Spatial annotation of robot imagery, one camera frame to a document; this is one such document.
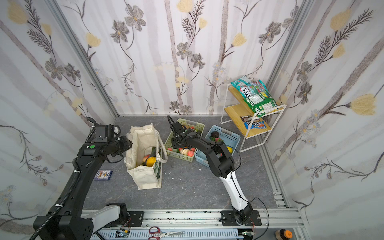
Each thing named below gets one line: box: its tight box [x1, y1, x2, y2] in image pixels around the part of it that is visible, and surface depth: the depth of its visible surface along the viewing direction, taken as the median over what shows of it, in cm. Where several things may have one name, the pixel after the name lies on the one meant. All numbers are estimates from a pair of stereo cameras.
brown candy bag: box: [240, 115, 260, 122], surface depth 97 cm
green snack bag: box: [230, 76, 278, 115], surface depth 82 cm
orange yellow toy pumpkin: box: [146, 156, 157, 167], surface depth 84 cm
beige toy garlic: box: [180, 148, 189, 155], surface depth 92 cm
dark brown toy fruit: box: [210, 131, 220, 138], surface depth 106 cm
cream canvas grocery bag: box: [124, 124, 150, 190], surface depth 83 cm
